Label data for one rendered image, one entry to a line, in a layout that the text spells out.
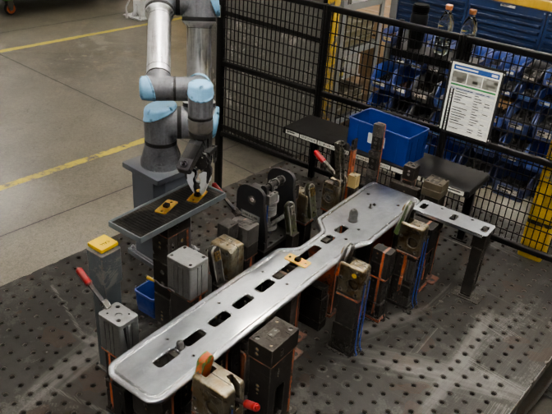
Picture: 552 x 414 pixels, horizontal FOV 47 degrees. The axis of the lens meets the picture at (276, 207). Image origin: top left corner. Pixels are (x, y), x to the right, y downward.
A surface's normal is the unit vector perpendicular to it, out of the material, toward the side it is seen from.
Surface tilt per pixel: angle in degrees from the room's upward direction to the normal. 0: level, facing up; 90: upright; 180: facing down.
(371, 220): 0
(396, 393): 0
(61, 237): 0
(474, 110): 90
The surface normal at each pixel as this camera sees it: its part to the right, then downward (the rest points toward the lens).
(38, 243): 0.06, -0.87
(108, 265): 0.80, 0.34
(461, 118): -0.60, 0.37
